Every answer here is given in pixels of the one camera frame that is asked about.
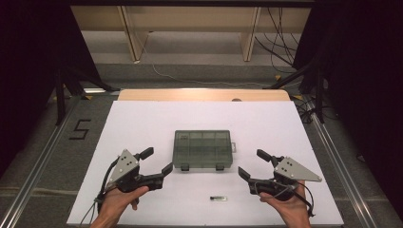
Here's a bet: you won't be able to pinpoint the clear grey compartment box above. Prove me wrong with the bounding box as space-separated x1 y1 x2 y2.
172 129 238 172

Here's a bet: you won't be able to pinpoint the black curtain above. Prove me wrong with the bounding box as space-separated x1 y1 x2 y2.
293 0 403 219
0 0 103 179

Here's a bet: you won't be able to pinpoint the hand-held gripper cable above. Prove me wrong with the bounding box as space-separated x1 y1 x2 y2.
79 158 119 226
274 180 317 219

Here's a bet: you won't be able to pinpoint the bundle of black cables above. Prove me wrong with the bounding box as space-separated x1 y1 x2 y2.
254 7 300 74

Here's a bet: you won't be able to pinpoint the black metal stand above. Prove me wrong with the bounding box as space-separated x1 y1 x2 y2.
54 63 122 126
268 58 327 124

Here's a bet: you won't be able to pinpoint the black floor cables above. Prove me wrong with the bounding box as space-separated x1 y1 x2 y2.
294 94 321 124

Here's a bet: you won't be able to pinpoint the white table mat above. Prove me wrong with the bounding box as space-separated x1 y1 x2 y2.
67 100 345 227

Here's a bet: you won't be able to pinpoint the person's left hand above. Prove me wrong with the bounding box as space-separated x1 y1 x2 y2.
98 185 150 221

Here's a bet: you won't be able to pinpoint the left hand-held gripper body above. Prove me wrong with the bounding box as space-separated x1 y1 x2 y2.
108 149 165 193

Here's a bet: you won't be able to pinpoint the person's right hand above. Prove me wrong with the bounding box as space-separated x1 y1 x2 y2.
259 180 313 228

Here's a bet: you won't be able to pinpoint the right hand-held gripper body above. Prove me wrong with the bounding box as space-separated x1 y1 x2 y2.
248 155 323 201

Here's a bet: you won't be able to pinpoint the beige wooden bench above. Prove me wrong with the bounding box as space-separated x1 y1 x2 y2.
70 5 312 63

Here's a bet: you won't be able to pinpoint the right hand-held gripper cable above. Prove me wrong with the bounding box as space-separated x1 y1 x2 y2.
274 180 317 219

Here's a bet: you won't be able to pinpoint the aluminium floor rail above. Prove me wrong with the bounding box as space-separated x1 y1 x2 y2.
303 100 378 228
0 94 82 228

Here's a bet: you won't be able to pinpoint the left hand-held gripper cable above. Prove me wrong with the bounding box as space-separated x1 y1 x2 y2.
79 158 119 226

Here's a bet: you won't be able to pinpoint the wooden table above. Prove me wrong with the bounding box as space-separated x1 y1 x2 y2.
117 88 291 103

